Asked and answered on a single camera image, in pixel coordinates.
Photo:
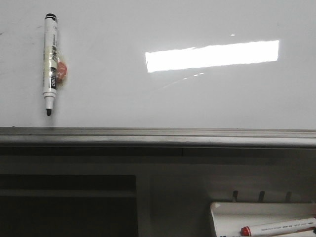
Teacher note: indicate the black whiteboard marker with magnet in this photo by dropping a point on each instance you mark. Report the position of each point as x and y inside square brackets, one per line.
[54, 67]

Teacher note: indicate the white whiteboard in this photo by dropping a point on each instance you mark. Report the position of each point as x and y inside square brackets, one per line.
[162, 63]

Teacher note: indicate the red capped whiteboard marker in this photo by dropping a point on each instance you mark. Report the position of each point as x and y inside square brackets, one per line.
[278, 228]

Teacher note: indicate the white marker tray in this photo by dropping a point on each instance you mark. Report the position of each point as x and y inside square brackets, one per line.
[227, 218]

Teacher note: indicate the aluminium whiteboard frame rail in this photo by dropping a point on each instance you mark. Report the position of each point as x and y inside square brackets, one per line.
[53, 140]

